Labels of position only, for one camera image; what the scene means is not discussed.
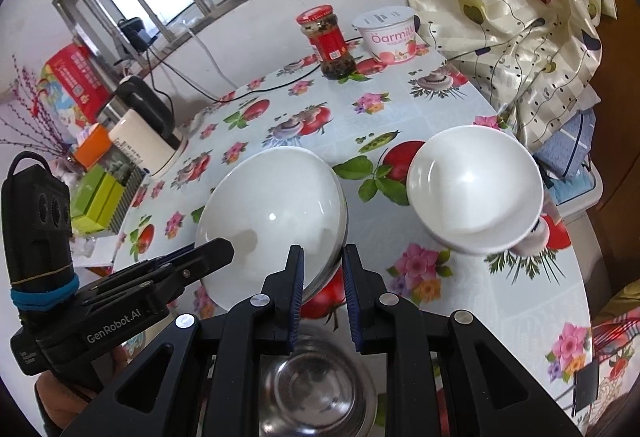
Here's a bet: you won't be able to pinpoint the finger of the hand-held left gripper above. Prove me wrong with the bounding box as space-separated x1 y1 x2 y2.
80 237 236 308
112 244 198 274

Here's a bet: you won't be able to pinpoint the red printed carton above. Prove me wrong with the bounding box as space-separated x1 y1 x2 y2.
40 43 112 123

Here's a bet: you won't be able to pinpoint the green flat box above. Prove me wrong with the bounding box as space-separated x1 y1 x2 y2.
70 166 110 219
74 180 126 234

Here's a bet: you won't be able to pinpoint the black power adapter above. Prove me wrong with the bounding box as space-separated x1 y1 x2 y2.
118 17 151 49

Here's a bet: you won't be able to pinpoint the black binder clip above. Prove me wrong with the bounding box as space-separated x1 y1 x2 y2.
572 369 596 413

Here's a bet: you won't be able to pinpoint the cream and black electric kettle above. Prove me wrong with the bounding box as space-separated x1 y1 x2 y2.
96 76 190 179

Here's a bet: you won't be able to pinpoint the white yogurt tub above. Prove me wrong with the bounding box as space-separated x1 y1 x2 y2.
351 6 422 67

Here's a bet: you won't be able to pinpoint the black cable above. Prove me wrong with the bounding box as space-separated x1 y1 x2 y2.
120 34 361 104

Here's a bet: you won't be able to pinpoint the blue striped cloth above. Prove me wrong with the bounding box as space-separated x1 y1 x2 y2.
537 110 598 180

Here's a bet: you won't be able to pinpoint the small white blue-striped bowl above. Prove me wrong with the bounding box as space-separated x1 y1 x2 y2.
406 125 551 257

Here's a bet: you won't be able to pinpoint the red-lidded sauce jar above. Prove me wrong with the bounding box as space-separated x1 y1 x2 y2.
296 4 357 80

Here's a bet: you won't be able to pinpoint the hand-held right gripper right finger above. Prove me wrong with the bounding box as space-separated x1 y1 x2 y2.
341 243 583 437

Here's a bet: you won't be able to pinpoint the person's left hand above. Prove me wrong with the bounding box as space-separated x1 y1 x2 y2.
34 351 130 437

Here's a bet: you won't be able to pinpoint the clear container with orange lid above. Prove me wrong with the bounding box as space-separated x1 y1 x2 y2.
74 124 113 169

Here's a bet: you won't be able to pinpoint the brown wooden cabinet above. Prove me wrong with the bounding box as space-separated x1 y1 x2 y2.
595 0 640 308

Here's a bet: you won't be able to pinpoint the black-white zigzag patterned box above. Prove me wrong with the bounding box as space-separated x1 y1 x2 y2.
110 162 149 235

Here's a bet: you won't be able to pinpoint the large white blue-striped bowl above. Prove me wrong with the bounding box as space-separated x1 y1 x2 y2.
194 147 349 313

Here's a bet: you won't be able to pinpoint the colourful printed blanket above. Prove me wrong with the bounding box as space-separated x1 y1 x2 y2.
590 312 640 398

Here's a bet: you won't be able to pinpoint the white shelf board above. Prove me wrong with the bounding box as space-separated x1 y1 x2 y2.
70 232 128 269

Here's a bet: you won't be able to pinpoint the purple flower twigs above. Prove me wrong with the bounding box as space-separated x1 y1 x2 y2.
0 62 66 158

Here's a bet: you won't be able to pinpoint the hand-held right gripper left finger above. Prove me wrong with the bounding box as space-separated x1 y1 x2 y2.
59 244 307 437

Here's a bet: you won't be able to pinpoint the stainless steel bowl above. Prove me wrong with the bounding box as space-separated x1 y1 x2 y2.
257 322 381 437

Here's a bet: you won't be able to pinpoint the white cable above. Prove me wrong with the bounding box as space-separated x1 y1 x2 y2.
187 24 236 90

